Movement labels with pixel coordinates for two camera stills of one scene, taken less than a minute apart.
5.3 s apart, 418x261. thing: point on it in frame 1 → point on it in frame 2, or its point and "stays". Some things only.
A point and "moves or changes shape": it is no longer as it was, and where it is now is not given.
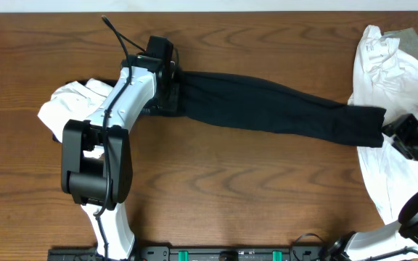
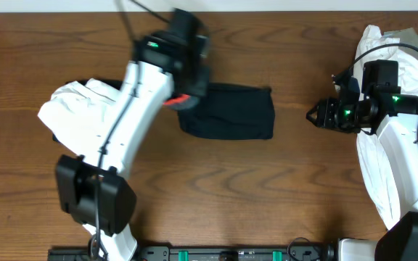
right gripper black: x=400 y=126 → x=327 y=106
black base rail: x=192 y=253 stays
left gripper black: x=174 y=93 → x=193 y=88
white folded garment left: x=75 y=101 stays
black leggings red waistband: x=204 y=94 moves or changes shape
